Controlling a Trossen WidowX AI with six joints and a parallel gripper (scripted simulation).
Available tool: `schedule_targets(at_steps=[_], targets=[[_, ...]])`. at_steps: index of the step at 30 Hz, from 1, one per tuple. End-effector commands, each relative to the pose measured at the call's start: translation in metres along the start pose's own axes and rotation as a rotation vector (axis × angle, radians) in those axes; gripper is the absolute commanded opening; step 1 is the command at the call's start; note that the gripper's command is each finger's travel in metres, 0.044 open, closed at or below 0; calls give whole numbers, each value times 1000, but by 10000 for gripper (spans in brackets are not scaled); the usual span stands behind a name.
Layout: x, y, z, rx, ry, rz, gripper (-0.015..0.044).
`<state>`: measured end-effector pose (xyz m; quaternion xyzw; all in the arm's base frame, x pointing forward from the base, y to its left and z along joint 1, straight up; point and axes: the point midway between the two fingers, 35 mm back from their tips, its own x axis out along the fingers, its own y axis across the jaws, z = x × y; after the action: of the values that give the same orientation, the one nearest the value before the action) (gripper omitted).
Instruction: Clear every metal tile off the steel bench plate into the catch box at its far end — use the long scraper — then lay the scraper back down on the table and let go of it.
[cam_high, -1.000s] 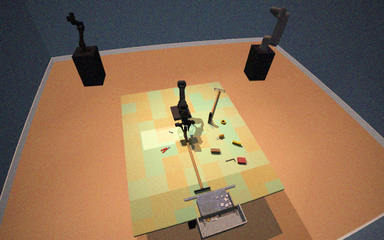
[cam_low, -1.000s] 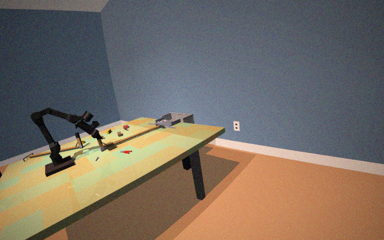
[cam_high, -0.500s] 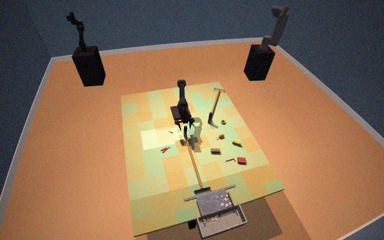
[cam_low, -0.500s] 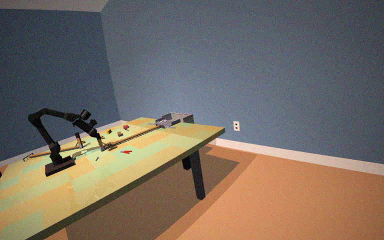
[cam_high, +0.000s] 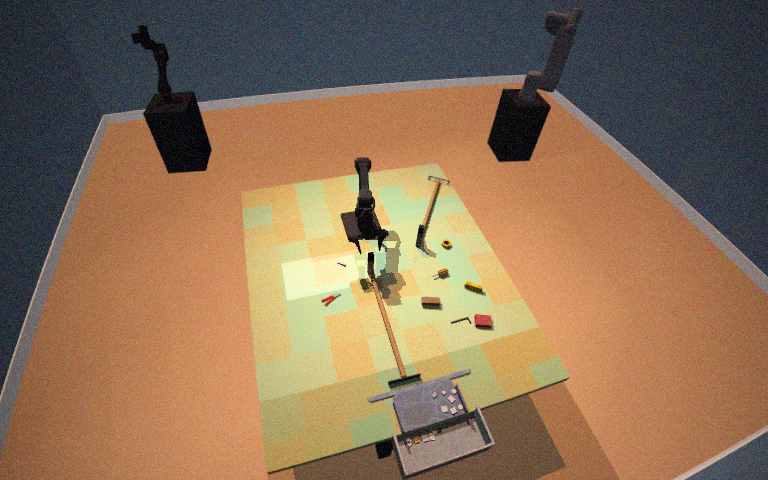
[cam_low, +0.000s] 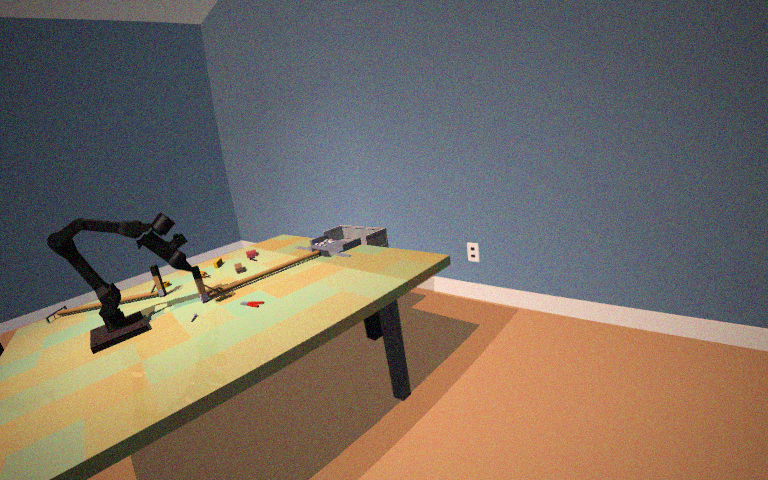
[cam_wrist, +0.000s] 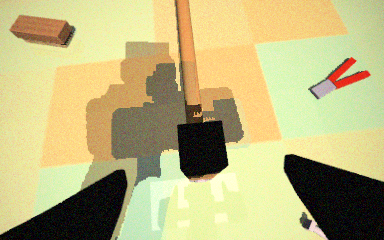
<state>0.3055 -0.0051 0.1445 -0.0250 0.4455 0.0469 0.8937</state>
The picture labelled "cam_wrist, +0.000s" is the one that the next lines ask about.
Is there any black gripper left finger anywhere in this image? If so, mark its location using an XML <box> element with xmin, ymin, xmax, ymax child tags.
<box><xmin>0</xmin><ymin>169</ymin><xmax>127</xmax><ymax>240</ymax></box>

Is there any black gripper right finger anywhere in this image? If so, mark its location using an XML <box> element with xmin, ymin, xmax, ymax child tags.
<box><xmin>283</xmin><ymin>154</ymin><xmax>384</xmax><ymax>240</ymax></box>

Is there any brown wooden block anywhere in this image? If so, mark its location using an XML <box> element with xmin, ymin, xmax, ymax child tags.
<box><xmin>9</xmin><ymin>15</ymin><xmax>74</xmax><ymax>48</ymax></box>

